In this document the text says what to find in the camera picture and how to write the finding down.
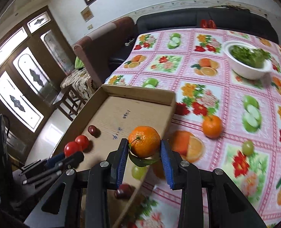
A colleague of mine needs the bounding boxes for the large red tomato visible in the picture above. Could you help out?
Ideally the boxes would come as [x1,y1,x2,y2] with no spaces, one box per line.
[64,141,82,158]

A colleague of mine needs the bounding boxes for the small red tomato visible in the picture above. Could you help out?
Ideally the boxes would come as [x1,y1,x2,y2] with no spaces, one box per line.
[75,135,89,151]

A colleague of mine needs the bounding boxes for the red jujube date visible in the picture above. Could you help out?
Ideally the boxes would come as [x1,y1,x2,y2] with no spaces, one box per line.
[87,125,101,138]

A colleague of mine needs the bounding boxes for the dark purple plum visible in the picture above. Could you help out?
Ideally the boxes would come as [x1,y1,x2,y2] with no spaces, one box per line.
[114,183,135,200]

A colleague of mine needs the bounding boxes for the green tomato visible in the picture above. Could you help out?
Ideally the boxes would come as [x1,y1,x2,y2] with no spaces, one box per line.
[242,140,254,157]

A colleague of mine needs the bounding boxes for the green grape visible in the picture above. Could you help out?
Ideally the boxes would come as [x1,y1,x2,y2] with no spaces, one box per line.
[131,165,147,180]

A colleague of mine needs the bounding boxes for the mandarin with green leaf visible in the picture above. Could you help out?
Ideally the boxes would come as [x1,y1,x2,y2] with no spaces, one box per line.
[128,126,161,167]

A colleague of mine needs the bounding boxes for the orange mandarin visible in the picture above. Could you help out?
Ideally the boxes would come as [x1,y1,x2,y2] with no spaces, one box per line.
[202,115,223,139]

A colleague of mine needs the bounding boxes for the small wooden stool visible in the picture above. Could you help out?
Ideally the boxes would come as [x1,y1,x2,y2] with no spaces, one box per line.
[52,85,86,121]

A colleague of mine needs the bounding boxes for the cardboard box tray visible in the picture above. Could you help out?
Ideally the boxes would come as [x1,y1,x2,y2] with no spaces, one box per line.
[52,84,177,228]

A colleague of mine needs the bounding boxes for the floral covered seat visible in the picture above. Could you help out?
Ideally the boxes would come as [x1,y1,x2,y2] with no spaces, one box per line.
[60,68,98,100]

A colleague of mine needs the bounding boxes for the fruit print tablecloth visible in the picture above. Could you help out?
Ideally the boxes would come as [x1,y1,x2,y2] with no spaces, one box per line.
[106,29,281,227]

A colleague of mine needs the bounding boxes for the wooden glass door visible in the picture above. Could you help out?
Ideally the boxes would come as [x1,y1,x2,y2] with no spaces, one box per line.
[0,6,76,143]

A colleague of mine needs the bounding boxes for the green cushion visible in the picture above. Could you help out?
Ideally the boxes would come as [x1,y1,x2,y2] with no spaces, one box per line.
[74,57,84,70]

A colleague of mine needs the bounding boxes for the maroon armchair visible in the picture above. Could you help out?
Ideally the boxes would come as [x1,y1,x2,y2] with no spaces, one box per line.
[73,17,138,87]

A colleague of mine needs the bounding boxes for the white bowl of greens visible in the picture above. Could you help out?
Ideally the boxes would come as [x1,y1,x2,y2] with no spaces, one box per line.
[223,41,272,80]

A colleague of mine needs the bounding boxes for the red bag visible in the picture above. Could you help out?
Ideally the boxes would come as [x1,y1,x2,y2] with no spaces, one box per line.
[200,19,217,29]

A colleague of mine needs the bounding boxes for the black leather sofa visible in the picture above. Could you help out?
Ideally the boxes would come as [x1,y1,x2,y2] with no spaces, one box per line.
[136,8,279,43]

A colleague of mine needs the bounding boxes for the small wall plaque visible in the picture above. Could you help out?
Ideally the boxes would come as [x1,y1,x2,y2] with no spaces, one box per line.
[81,6,94,22]

